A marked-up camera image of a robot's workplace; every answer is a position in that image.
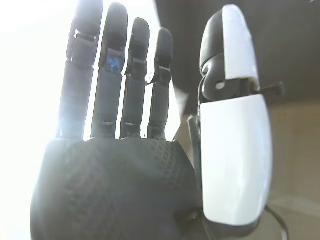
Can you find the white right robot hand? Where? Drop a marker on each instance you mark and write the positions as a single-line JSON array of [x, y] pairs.
[[112, 187]]

